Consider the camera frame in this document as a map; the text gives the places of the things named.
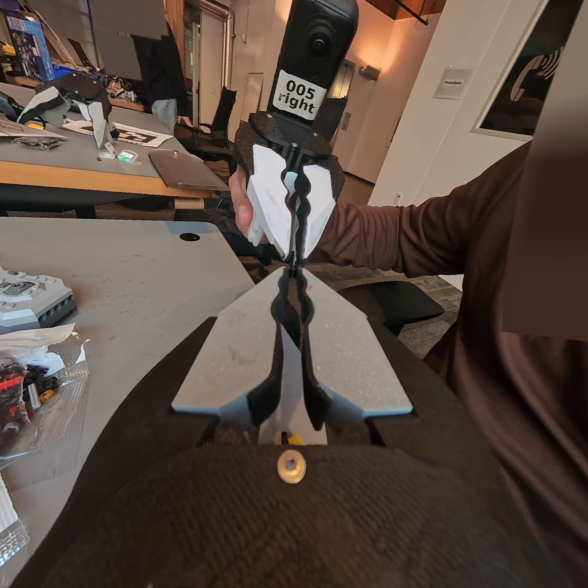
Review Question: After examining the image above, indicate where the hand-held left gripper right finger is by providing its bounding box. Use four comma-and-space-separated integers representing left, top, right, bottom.
296, 269, 413, 431

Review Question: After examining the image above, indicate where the blue printed box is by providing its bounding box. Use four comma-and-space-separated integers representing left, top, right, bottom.
5, 11, 53, 79

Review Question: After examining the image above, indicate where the white wall sign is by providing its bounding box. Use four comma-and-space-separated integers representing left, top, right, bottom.
433, 66, 476, 99

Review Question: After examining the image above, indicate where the black office chair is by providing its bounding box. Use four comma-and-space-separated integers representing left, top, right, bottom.
337, 280, 445, 336
188, 87, 239, 161

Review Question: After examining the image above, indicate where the person's right hand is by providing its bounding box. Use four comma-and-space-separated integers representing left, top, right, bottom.
229, 169, 272, 246

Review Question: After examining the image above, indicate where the grey desk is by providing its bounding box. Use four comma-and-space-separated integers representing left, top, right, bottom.
0, 217, 255, 575

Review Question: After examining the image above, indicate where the person's right forearm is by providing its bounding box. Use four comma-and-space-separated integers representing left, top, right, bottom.
312, 142, 529, 278

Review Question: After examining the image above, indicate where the unused black grey gripper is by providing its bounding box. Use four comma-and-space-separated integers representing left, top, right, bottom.
16, 73, 121, 150

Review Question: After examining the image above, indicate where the bag of black red pins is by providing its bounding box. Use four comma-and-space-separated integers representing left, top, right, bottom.
0, 324, 90, 460

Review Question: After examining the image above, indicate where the grey hub brick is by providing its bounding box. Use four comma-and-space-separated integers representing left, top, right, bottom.
0, 266, 78, 335

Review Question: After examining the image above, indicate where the printed marker sheet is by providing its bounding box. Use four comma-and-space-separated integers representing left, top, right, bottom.
62, 117, 175, 149

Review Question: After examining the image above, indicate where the bag of yellow bricks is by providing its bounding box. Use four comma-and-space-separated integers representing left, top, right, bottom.
0, 473, 30, 566

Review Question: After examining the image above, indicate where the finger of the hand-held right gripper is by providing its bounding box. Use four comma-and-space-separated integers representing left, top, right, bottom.
294, 163, 337, 267
247, 144, 298, 261

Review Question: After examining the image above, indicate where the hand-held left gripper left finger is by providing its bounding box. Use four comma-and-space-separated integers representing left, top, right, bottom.
171, 268, 290, 425

